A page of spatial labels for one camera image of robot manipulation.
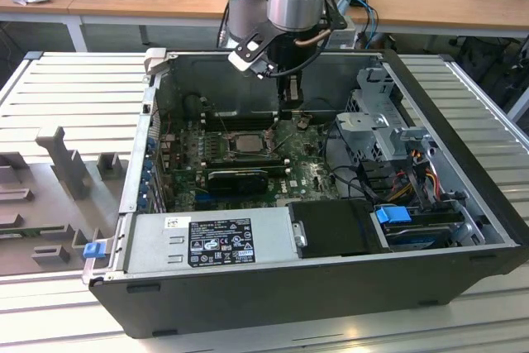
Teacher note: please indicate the green motherboard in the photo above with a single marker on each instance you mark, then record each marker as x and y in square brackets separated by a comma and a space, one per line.
[306, 171]

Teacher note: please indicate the grey case hinge bracket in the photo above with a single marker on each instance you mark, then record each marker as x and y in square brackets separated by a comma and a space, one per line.
[155, 59]

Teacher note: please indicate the black office chair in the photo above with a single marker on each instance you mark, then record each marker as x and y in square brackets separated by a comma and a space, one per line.
[479, 63]

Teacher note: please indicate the hard disk in blue carrier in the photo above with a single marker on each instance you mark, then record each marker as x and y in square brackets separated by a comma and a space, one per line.
[392, 214]

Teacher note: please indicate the black plastic shroud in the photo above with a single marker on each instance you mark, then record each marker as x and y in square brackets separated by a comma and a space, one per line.
[330, 229]

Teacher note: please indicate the blue expansion slot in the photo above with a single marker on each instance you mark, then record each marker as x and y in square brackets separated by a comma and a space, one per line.
[206, 197]

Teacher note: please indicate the CPU socket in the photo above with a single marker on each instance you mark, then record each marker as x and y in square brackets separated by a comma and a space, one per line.
[230, 147]

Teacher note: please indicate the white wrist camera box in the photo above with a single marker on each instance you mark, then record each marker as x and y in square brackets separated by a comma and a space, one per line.
[244, 59]

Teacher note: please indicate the round coin battery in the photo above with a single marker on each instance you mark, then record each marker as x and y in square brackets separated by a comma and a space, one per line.
[303, 123]

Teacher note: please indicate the black graphics card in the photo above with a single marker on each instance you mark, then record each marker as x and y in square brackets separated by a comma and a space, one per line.
[235, 182]

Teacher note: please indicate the grey parts rack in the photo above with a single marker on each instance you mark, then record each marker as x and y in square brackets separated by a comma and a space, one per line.
[62, 204]

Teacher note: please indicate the grey metal drive cage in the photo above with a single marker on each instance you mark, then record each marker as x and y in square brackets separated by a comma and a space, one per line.
[359, 125]

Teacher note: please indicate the black open PC case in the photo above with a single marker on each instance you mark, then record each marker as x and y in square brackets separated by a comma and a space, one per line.
[289, 299]

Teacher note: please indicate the green RAM stick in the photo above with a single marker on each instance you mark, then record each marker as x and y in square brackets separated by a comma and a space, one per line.
[16, 233]

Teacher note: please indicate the blue plastic case latch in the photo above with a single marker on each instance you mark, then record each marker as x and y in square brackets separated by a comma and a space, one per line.
[93, 251]

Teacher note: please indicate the silver power supply unit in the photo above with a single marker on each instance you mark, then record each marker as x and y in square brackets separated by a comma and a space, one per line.
[149, 241]

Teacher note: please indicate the black RAM slot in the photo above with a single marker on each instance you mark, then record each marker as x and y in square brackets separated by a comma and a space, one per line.
[277, 170]
[244, 119]
[244, 115]
[248, 158]
[244, 127]
[248, 166]
[244, 123]
[248, 162]

